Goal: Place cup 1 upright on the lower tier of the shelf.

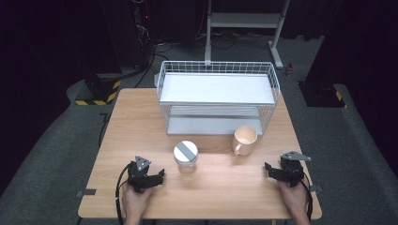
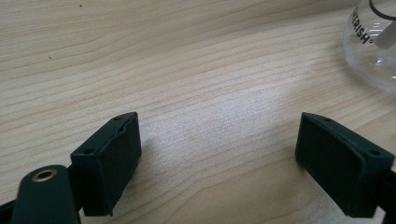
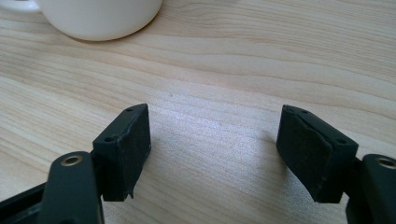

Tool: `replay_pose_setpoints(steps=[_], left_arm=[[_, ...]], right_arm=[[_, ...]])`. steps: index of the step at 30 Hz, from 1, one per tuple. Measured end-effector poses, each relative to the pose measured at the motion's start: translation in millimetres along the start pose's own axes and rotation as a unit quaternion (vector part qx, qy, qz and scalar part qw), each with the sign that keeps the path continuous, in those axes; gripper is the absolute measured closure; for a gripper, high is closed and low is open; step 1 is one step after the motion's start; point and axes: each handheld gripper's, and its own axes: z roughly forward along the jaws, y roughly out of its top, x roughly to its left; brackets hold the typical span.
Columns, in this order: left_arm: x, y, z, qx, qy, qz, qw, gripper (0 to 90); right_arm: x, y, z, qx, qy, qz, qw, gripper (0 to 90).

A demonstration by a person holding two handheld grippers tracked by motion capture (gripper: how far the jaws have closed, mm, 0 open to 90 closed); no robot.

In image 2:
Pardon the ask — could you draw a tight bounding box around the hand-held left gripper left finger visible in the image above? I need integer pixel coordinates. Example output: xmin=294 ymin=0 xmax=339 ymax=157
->
xmin=70 ymin=111 xmax=143 ymax=217

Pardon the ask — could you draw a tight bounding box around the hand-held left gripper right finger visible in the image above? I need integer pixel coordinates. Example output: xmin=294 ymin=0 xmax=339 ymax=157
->
xmin=294 ymin=111 xmax=396 ymax=218

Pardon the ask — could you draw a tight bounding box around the glass jar with wooden lid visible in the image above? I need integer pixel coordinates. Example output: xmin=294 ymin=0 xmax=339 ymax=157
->
xmin=342 ymin=0 xmax=396 ymax=95

